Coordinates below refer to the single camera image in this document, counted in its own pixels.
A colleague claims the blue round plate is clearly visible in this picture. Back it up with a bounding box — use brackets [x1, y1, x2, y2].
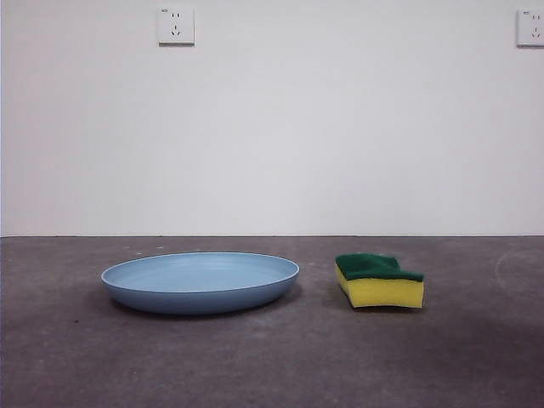
[100, 251, 301, 315]

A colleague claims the yellow sponge with green pad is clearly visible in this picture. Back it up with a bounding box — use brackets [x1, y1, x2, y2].
[334, 252, 426, 310]

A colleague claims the white wall socket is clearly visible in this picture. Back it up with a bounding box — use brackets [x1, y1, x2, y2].
[516, 8, 544, 48]
[157, 5, 196, 47]

